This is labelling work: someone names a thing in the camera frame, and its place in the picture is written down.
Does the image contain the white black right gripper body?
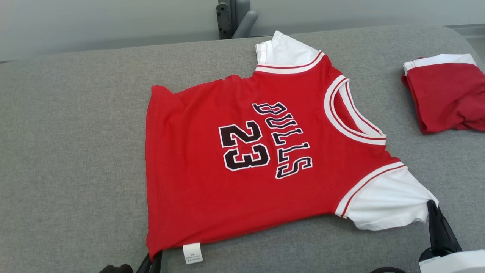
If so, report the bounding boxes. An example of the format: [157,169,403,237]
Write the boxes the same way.
[418,247,485,273]

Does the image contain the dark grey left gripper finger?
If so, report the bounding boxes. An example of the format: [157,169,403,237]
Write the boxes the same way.
[151,250,164,273]
[136,255,153,273]

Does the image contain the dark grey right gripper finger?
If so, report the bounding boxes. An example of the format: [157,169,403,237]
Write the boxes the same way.
[427,199,463,259]

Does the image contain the red Bulls jersey white sleeves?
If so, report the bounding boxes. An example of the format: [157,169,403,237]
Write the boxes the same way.
[145,30,440,262]

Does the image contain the red shorts with white stripe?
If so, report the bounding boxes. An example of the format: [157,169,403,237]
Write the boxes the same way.
[401,53,485,135]

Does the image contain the grey fabric sofa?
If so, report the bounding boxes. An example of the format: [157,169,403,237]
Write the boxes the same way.
[0,25,485,273]

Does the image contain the grey rounded tube foot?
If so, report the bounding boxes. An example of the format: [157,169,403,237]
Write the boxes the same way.
[232,10,259,39]

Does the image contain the dark grey post bracket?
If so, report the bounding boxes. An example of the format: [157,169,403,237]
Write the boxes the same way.
[216,3,232,40]

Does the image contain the grey metal post bracket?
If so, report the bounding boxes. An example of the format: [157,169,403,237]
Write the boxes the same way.
[216,0,251,40]

